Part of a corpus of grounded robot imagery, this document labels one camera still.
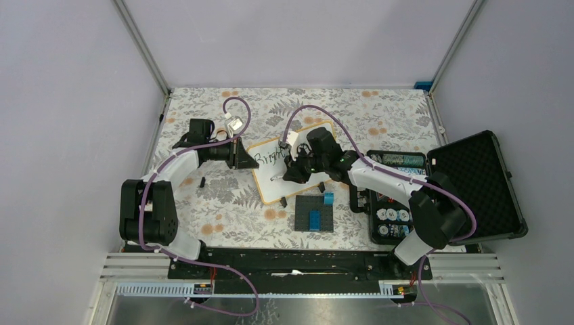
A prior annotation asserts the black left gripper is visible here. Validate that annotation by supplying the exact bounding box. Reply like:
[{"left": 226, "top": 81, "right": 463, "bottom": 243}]
[{"left": 205, "top": 134, "right": 259, "bottom": 169}]

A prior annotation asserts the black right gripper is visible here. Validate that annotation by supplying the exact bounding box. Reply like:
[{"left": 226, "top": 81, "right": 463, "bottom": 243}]
[{"left": 284, "top": 146, "right": 328, "bottom": 184}]

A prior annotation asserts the yellow framed whiteboard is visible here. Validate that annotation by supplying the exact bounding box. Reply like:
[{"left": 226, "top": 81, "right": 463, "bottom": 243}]
[{"left": 246, "top": 137, "right": 330, "bottom": 204}]

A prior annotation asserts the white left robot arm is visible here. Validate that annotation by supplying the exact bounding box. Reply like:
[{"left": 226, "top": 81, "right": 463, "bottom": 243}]
[{"left": 119, "top": 117, "right": 259, "bottom": 278}]

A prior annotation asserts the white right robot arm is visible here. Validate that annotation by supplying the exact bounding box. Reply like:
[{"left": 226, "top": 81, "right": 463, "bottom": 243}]
[{"left": 280, "top": 127, "right": 470, "bottom": 279}]

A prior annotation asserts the dark grey brick baseplate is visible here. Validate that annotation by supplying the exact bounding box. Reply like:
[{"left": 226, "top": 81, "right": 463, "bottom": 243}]
[{"left": 294, "top": 192, "right": 334, "bottom": 232}]

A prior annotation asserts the light blue toy brick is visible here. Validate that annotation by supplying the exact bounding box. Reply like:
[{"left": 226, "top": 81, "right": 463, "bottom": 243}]
[{"left": 324, "top": 192, "right": 334, "bottom": 206}]

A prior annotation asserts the black poker chip case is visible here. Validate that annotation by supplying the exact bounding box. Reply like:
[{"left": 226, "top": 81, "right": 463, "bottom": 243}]
[{"left": 349, "top": 130, "right": 529, "bottom": 246}]

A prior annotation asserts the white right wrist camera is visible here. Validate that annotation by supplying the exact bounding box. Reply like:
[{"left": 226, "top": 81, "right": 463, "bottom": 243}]
[{"left": 278, "top": 131, "right": 299, "bottom": 149}]

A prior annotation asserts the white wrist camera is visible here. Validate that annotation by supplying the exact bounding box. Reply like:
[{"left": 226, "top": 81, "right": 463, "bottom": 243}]
[
  {"left": 278, "top": 131, "right": 299, "bottom": 149},
  {"left": 225, "top": 116, "right": 244, "bottom": 137}
]

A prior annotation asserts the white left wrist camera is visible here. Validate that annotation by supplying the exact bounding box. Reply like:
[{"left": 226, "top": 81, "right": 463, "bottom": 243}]
[{"left": 225, "top": 116, "right": 244, "bottom": 137}]

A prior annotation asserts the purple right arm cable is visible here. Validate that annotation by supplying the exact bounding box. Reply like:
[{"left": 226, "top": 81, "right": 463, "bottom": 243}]
[{"left": 278, "top": 104, "right": 478, "bottom": 325}]

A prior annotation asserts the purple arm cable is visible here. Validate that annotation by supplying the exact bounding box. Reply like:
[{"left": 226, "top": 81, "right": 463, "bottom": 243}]
[
  {"left": 137, "top": 96, "right": 261, "bottom": 318},
  {"left": 278, "top": 104, "right": 478, "bottom": 325}
]

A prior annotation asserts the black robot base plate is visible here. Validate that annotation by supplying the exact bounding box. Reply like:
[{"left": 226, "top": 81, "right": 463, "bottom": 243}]
[{"left": 168, "top": 247, "right": 433, "bottom": 295}]

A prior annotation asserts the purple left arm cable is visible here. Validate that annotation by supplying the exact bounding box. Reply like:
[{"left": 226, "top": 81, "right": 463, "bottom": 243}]
[{"left": 137, "top": 96, "right": 261, "bottom": 318}]

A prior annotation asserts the white slotted cable duct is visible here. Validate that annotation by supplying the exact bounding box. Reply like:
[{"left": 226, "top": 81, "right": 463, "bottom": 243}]
[{"left": 115, "top": 281, "right": 405, "bottom": 299}]

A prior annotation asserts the blue corner bracket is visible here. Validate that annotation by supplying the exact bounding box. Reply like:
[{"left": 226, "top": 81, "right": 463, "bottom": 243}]
[{"left": 414, "top": 81, "right": 433, "bottom": 92}]

